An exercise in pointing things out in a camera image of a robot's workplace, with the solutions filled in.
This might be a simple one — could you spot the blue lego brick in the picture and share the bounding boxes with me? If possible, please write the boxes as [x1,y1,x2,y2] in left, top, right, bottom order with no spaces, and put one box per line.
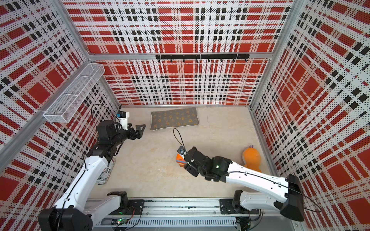
[176,154,187,165]

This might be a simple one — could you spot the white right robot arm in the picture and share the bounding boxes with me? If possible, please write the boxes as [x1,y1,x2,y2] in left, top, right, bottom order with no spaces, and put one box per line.
[177,146,304,222]

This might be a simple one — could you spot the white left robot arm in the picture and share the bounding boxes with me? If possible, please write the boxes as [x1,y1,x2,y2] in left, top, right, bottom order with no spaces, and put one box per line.
[38,118,146,231]

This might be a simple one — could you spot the patterned cup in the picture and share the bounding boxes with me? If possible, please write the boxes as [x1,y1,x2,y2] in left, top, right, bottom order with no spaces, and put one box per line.
[96,158,116,185]

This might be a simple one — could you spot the grey floral cushion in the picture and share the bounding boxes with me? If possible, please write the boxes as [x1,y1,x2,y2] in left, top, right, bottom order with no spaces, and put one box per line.
[150,107,199,131]

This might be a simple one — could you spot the orange plush toy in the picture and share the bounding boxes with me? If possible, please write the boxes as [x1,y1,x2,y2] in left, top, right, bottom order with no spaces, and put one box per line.
[242,145,261,172]

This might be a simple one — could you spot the green lit circuit board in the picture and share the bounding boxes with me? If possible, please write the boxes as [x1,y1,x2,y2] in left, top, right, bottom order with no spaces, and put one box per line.
[111,218,127,226]

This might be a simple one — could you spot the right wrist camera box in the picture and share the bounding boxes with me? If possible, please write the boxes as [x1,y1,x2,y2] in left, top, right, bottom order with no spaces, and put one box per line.
[177,146,187,160]

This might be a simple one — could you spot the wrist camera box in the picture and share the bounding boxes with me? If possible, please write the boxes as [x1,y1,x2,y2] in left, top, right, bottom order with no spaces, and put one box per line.
[116,111,130,130]
[177,146,187,160]

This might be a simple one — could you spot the black right camera cable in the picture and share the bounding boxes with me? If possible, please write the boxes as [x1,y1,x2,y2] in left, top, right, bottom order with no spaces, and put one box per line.
[172,127,187,149]

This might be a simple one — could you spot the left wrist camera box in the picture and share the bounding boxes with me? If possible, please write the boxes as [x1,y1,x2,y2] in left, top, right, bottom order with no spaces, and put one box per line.
[116,111,130,130]

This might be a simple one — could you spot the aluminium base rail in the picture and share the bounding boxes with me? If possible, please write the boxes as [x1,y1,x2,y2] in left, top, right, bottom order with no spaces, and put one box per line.
[93,197,303,231]

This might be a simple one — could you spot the white wire mesh basket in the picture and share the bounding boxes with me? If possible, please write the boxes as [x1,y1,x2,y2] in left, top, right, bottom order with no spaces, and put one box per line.
[43,63,104,123]

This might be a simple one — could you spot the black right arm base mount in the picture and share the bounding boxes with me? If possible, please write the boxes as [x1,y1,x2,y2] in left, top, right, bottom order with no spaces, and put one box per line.
[219,190,260,215]

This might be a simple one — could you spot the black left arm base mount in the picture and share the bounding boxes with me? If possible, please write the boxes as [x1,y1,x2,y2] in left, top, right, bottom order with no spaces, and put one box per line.
[105,191,145,215]

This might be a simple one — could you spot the black hook rail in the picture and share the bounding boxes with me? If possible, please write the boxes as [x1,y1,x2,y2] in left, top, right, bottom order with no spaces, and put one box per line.
[155,54,250,61]

